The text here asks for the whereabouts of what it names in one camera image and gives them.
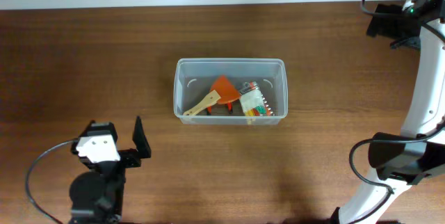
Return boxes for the orange scraper wooden handle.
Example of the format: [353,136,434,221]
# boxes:
[183,75,241,116]

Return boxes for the red handled pliers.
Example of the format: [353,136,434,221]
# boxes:
[206,102,234,115]

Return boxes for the marker pack clear case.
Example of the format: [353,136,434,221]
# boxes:
[239,81,262,125]

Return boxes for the orange socket bit holder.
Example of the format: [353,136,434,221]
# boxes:
[250,81,274,116]

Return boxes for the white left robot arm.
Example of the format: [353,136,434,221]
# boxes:
[69,116,152,224]

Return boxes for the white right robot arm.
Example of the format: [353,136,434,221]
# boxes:
[328,0,444,224]

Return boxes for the clear plastic container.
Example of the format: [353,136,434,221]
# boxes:
[173,58,289,125]

